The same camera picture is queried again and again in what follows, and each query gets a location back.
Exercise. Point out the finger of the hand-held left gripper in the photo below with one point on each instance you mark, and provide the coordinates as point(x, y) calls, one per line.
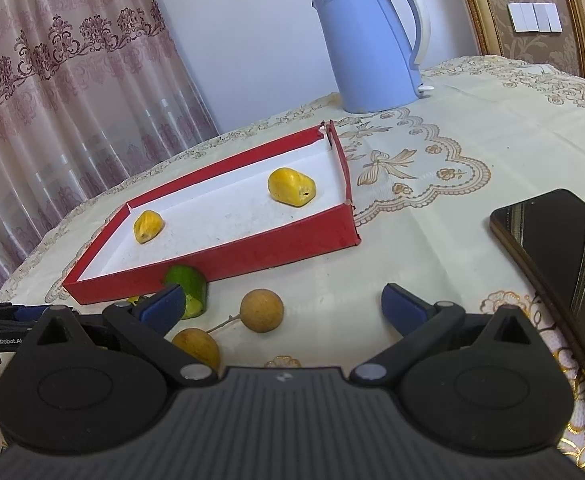
point(30, 313)

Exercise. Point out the large yellow fruit piece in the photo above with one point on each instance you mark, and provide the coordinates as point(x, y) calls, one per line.
point(292, 186)

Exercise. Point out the brown longan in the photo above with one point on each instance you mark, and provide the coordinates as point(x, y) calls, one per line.
point(261, 310)
point(197, 347)

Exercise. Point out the small yellow fruit piece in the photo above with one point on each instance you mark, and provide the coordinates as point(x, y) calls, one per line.
point(147, 227)

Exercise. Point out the pink patterned curtain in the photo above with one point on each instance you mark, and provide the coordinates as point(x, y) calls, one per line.
point(72, 85)

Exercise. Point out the blue electric kettle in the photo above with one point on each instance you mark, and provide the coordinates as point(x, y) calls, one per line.
point(372, 45)

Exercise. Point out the black smartphone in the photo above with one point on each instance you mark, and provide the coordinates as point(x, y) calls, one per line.
point(562, 260)

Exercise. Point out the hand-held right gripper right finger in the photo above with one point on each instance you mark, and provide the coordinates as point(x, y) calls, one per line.
point(402, 305)

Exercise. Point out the green cucumber piece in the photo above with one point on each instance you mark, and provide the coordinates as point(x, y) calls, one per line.
point(192, 282)

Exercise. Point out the red cardboard tray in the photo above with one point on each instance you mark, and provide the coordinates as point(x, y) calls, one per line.
point(272, 245)

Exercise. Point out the cream embroidered tablecloth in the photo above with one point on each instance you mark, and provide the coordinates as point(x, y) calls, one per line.
point(447, 135)

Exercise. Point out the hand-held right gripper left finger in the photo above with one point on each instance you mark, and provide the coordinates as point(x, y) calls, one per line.
point(165, 305)

